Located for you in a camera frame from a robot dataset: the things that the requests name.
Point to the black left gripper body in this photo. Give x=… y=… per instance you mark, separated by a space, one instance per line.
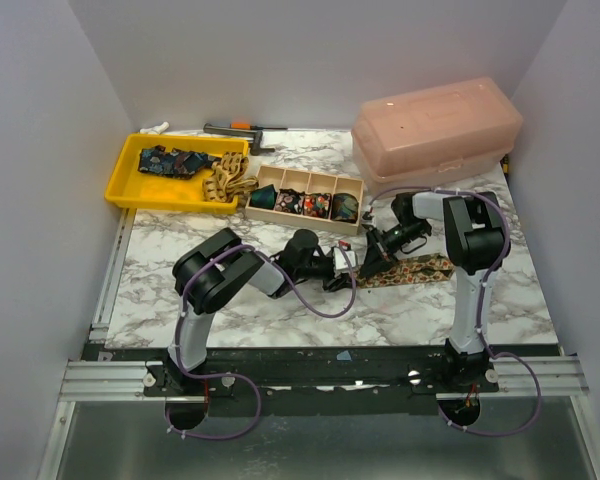
x=318 y=269

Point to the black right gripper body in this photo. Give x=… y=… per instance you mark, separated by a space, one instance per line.
x=380 y=248

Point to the paisley flamingo patterned tie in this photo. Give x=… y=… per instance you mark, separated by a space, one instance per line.
x=429 y=268

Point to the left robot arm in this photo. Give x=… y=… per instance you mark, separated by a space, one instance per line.
x=210 y=275

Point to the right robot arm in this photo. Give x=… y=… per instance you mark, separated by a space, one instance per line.
x=477 y=239

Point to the green feather rolled tie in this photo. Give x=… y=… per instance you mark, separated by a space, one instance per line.
x=344 y=208

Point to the red floral rolled tie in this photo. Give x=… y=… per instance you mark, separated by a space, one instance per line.
x=317 y=205

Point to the wooden compartment organizer box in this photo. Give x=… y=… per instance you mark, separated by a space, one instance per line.
x=309 y=183

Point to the black floral rolled tie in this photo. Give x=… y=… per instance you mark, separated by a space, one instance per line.
x=290 y=201

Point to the dark green rolled tie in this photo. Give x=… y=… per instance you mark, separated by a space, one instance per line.
x=264 y=197

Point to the pink translucent plastic box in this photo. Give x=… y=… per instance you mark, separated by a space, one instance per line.
x=435 y=136

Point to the beige beetle patterned tie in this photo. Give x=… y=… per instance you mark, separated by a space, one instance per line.
x=229 y=178

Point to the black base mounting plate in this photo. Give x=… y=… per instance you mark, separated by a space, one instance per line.
x=317 y=381

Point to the yellow plastic tray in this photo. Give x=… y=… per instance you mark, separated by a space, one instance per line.
x=129 y=188

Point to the navy floral patterned tie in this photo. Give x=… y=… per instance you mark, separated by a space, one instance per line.
x=174 y=163

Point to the white plastic piece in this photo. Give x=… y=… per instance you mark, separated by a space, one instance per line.
x=156 y=130

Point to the orange handled tool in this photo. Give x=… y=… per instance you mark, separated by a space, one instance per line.
x=238 y=129

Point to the aluminium rail frame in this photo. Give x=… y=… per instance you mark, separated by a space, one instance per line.
x=539 y=437

